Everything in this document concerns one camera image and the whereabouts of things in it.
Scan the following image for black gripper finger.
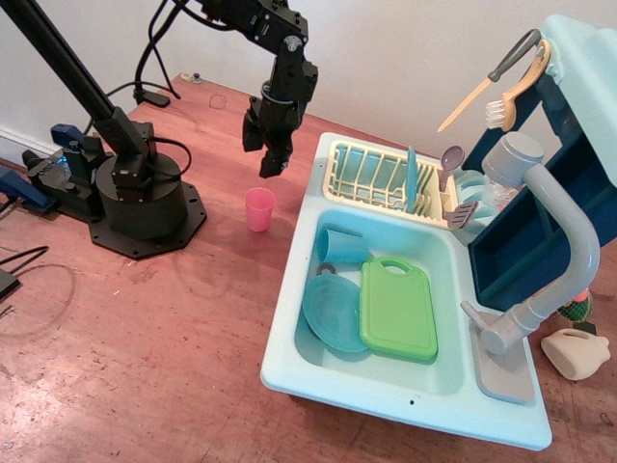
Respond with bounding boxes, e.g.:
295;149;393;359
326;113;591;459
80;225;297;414
259;144;282;177
279;140;293;170

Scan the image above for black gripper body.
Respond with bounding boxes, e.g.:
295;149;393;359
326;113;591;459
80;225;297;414
242;81;302;153

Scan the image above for pink plastic cup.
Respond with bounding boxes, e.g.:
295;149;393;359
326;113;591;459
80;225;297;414
245;187;276;232

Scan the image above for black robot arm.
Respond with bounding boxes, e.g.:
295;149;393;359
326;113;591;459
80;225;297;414
1;1;318;188

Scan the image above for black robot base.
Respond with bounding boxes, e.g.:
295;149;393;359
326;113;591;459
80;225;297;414
89;123;207;260

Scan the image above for blue plastic cup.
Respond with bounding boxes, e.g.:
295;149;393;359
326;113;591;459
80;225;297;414
315;230;369;264

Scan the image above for light blue toy sink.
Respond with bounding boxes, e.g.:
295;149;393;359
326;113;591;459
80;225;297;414
261;132;552;450

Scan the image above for cream dish rack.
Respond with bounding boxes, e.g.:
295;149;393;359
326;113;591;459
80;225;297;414
322;139;459;230

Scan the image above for blue plate in rack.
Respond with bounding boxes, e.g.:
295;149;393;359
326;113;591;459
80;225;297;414
406;146;417;213

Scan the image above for blue plastic plate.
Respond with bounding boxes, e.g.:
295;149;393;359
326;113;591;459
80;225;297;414
302;274;367;353

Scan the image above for purple toy spoon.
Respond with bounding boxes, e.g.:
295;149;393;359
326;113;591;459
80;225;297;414
439;145;465;192

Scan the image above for purple toy spatula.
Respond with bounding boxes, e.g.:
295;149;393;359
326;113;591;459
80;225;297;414
443;201;478;230

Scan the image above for stacked blue dishes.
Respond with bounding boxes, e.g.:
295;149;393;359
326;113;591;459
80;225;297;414
454;170;496;221

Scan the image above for green cutting board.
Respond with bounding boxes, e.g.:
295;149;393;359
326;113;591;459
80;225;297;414
360;257;439;363

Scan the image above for cream dish brush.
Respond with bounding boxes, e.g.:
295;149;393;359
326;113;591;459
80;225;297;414
486;40;550;132

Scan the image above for dark blue toy shelf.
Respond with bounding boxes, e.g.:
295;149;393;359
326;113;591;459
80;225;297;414
469;14;616;312

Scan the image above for blue table clamp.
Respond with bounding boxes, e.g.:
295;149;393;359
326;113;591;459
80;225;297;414
1;123;110;221

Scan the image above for grey toy faucet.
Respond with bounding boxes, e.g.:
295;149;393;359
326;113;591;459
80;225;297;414
460;132;601;403

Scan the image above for green netted toy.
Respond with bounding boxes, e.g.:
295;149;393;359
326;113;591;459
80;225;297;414
558;288;593;323

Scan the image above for beige toy jug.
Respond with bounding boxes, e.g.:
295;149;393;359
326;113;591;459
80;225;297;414
541;328;611;381

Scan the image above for black cable mount foot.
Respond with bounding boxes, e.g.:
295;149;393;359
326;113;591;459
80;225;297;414
133;83;171;108

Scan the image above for black cable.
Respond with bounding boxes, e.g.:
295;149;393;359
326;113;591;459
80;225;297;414
81;0;194;136

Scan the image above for toy knife grey handle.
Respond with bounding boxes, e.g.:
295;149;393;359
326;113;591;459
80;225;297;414
437;28;542;134

